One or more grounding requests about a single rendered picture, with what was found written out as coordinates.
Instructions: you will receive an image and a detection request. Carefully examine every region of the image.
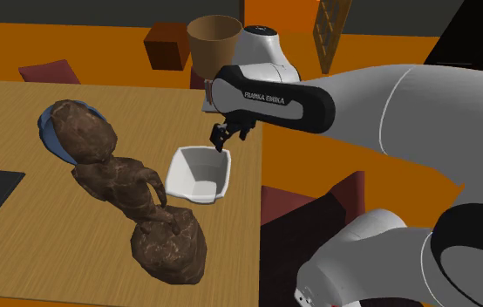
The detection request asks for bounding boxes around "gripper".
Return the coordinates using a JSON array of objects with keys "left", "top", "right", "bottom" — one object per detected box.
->
[{"left": 208, "top": 113, "right": 258, "bottom": 154}]

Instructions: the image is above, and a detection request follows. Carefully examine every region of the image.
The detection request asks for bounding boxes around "white bowl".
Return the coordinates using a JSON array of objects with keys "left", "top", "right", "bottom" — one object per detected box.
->
[{"left": 164, "top": 145, "right": 232, "bottom": 206}]

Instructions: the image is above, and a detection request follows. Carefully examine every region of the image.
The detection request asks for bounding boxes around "brown waste basket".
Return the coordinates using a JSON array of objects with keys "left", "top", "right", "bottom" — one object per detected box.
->
[{"left": 186, "top": 14, "right": 244, "bottom": 81}]

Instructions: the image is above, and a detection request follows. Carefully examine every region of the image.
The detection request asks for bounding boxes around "dark orange box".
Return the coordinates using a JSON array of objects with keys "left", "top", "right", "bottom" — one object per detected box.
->
[{"left": 143, "top": 21, "right": 192, "bottom": 72}]

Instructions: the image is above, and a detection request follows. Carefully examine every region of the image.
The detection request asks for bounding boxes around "brown figure statue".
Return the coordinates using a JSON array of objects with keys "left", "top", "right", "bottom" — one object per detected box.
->
[{"left": 48, "top": 99, "right": 208, "bottom": 285}]

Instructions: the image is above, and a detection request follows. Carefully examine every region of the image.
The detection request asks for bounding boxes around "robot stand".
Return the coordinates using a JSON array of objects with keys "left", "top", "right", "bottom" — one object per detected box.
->
[{"left": 259, "top": 192, "right": 349, "bottom": 307}]

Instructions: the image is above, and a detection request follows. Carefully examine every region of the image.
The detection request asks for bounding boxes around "blue bowl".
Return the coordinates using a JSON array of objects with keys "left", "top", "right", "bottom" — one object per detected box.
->
[{"left": 37, "top": 99, "right": 109, "bottom": 167}]

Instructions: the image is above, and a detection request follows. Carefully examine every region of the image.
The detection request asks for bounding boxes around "wooden table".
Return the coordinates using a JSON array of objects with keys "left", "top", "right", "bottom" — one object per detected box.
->
[{"left": 0, "top": 78, "right": 264, "bottom": 307}]

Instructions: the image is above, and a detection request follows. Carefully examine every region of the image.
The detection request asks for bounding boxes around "wooden lattice frame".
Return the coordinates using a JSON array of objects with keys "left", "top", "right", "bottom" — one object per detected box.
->
[{"left": 312, "top": 0, "right": 353, "bottom": 76}]

